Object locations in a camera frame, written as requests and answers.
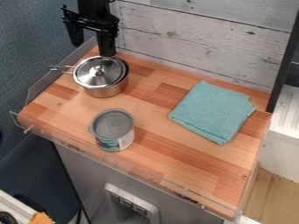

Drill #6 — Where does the silver pot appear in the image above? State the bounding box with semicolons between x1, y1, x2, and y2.
47;55;131;99

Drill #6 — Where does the turquoise cloth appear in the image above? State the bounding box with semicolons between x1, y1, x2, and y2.
168;80;259;146

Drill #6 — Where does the silver can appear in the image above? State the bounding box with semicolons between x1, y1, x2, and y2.
87;108;136;153

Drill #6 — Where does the silver lid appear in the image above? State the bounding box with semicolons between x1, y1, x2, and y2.
72;55;129;88

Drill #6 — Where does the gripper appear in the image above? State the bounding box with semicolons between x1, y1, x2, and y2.
59;0;121;58

